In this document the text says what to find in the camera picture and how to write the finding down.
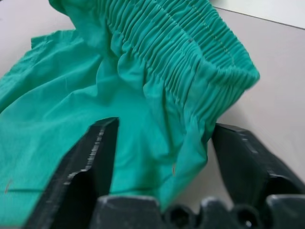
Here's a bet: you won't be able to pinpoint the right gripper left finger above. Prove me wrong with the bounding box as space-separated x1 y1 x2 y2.
25 116 120 229

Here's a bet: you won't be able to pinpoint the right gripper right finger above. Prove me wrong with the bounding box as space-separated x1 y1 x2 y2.
211 123 305 207

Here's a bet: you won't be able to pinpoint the green elastic-waist shorts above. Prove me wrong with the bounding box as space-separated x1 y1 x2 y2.
0 0 261 213

